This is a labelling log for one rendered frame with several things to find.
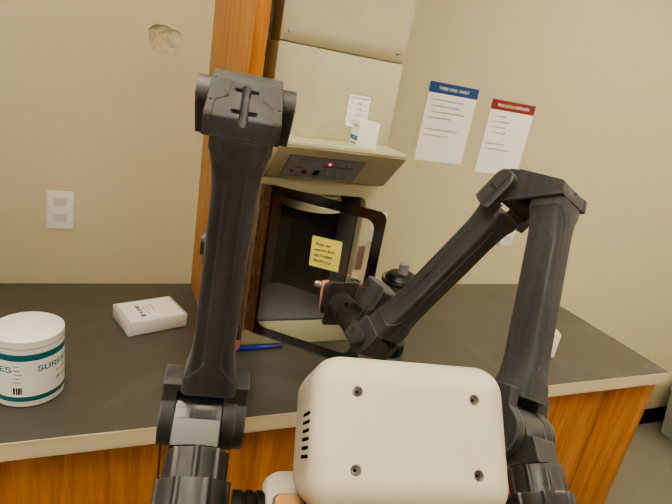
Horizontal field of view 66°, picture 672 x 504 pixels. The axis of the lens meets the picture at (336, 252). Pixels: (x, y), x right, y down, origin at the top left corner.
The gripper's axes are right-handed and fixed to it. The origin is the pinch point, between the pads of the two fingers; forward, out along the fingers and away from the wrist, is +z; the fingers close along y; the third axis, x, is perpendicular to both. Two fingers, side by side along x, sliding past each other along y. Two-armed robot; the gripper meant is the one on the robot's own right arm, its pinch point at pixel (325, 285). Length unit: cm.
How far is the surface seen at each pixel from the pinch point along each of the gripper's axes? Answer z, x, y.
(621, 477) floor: 26, -195, -120
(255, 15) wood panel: 10, 21, 54
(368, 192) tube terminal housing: 18.9, -16.0, 18.3
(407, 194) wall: 62, -55, 8
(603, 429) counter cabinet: -9, -105, -48
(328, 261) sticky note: 4.6, -1.7, 4.2
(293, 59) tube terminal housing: 19, 9, 47
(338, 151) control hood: 7.7, -0.5, 29.9
